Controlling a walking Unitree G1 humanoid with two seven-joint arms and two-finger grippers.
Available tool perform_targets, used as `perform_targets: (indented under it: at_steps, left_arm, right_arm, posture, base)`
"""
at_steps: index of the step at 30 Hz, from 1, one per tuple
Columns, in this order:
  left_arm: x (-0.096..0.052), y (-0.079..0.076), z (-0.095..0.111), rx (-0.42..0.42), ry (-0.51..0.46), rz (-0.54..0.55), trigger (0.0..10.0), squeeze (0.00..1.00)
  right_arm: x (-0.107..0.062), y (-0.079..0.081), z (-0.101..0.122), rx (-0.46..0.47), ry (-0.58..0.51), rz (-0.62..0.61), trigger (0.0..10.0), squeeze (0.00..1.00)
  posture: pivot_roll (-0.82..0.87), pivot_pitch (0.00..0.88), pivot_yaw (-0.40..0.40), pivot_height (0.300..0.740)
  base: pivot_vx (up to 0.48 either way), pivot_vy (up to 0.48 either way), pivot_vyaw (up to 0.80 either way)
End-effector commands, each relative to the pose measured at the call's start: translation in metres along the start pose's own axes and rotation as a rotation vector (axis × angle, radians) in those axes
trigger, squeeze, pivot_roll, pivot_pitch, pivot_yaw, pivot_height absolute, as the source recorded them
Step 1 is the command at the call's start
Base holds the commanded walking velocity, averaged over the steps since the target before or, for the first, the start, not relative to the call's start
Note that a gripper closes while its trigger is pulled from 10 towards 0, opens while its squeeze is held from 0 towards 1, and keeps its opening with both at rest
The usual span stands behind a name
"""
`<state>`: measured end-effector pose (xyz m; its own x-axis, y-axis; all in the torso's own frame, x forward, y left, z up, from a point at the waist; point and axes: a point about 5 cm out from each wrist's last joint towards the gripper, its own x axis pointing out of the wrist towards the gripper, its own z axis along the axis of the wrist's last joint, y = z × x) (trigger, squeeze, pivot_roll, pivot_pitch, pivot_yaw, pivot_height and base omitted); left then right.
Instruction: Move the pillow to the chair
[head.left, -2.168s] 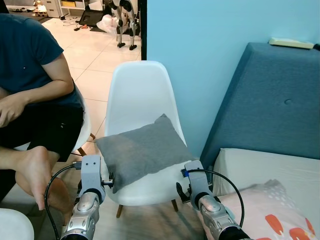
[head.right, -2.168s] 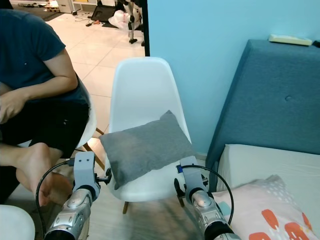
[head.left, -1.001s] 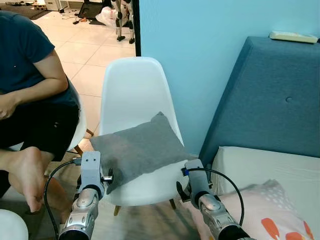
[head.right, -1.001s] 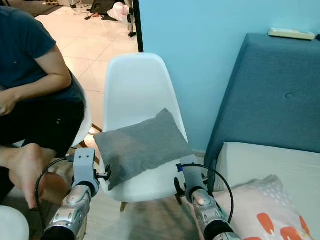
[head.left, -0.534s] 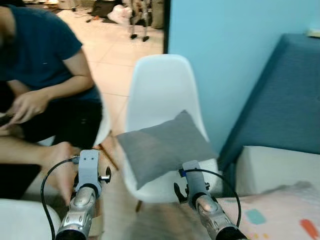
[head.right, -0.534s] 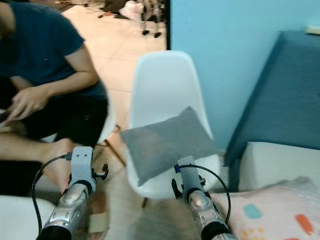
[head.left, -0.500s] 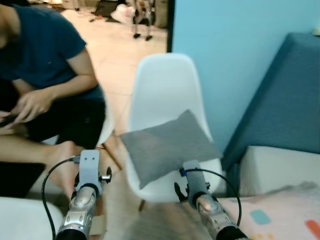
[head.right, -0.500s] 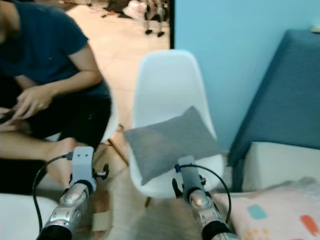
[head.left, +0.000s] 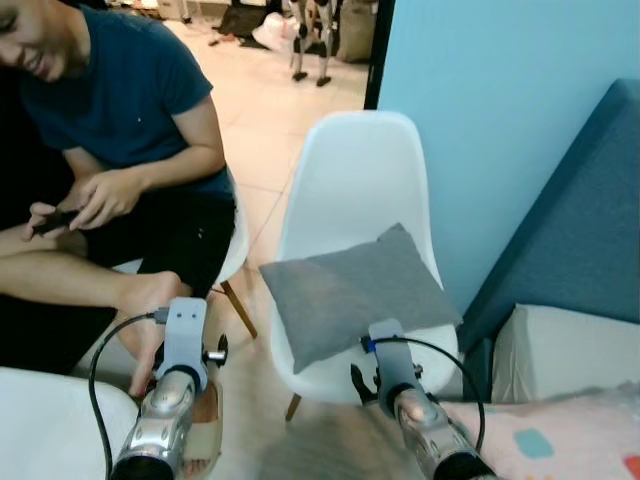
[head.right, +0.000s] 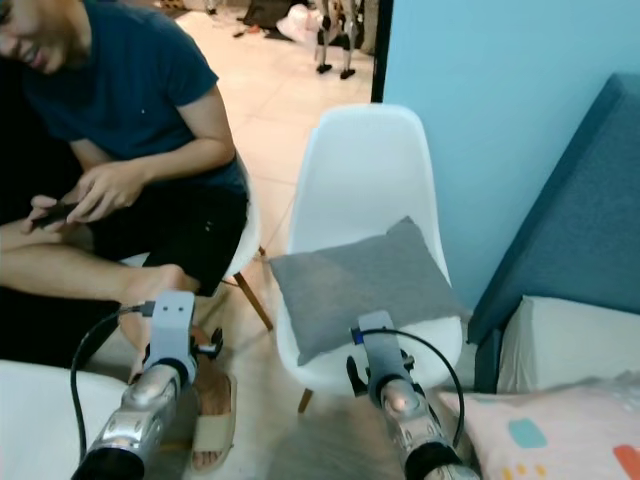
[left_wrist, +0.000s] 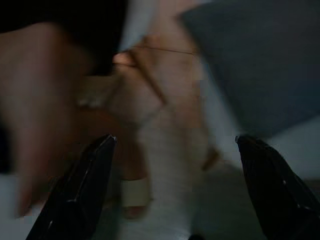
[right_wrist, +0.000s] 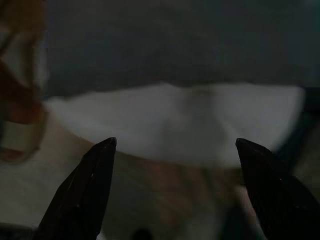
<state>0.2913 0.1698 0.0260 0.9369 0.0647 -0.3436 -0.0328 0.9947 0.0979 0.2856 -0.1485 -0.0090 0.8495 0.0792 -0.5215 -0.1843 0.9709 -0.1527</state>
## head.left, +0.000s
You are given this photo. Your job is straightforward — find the beige sandal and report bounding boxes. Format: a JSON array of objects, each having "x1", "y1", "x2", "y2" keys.
[{"x1": 178, "y1": 378, "x2": 225, "y2": 477}]

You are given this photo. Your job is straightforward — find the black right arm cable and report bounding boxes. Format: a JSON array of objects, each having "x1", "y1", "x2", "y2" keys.
[{"x1": 362, "y1": 335, "x2": 488, "y2": 453}]

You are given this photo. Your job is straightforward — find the black door frame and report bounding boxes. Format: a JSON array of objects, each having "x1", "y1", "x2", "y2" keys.
[{"x1": 364, "y1": 0, "x2": 395, "y2": 111}]

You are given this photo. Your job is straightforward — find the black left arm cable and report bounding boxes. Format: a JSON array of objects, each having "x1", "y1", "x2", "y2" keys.
[{"x1": 88, "y1": 312, "x2": 166, "y2": 479}]

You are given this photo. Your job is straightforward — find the white bed mattress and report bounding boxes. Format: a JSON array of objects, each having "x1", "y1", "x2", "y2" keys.
[{"x1": 0, "y1": 366, "x2": 141, "y2": 480}]

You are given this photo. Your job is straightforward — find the black phone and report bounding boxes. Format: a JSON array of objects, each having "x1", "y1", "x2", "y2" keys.
[{"x1": 30, "y1": 208, "x2": 81, "y2": 237}]

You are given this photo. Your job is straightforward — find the white chair with wooden legs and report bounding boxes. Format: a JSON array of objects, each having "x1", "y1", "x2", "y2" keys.
[{"x1": 110, "y1": 180, "x2": 259, "y2": 339}]

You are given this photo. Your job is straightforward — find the pink patterned pillow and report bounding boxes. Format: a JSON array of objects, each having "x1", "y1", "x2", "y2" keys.
[{"x1": 440, "y1": 385, "x2": 640, "y2": 480}]

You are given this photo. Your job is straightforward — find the white plastic bag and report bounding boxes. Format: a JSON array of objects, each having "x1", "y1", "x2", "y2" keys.
[{"x1": 252, "y1": 12, "x2": 301, "y2": 53}]

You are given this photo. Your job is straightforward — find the white cushion block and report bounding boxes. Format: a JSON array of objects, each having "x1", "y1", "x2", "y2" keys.
[{"x1": 490, "y1": 304, "x2": 640, "y2": 405}]

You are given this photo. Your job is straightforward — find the grey square pillow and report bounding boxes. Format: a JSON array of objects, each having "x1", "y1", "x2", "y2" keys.
[{"x1": 258, "y1": 222, "x2": 463, "y2": 373}]

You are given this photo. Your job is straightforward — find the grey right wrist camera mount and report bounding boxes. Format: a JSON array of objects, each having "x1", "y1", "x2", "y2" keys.
[{"x1": 366, "y1": 319, "x2": 421, "y2": 391}]

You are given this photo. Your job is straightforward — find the standing humanoid robot legs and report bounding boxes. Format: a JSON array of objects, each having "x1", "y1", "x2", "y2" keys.
[{"x1": 288, "y1": 0, "x2": 341, "y2": 87}]

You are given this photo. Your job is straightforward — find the white plastic shell chair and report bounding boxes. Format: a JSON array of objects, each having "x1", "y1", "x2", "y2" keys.
[{"x1": 266, "y1": 110, "x2": 461, "y2": 421}]

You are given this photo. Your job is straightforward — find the blue upholstered panel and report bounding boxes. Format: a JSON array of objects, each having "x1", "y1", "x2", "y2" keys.
[{"x1": 458, "y1": 78, "x2": 640, "y2": 401}]

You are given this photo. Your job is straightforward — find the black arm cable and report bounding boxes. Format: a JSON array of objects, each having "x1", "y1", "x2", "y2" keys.
[
  {"x1": 362, "y1": 335, "x2": 488, "y2": 453},
  {"x1": 88, "y1": 312, "x2": 166, "y2": 479}
]

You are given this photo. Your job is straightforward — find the person in blue t-shirt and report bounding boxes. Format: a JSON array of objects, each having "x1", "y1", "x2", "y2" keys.
[{"x1": 0, "y1": 0, "x2": 237, "y2": 401}]

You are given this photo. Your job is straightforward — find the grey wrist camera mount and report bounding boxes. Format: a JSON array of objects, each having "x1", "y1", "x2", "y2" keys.
[
  {"x1": 366, "y1": 319, "x2": 421, "y2": 391},
  {"x1": 155, "y1": 297, "x2": 209, "y2": 373}
]

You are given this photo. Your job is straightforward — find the black bag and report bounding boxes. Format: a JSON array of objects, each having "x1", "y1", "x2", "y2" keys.
[{"x1": 215, "y1": 0, "x2": 271, "y2": 41}]

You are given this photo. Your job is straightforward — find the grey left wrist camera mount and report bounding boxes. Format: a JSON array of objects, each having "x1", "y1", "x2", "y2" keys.
[{"x1": 155, "y1": 297, "x2": 209, "y2": 373}]

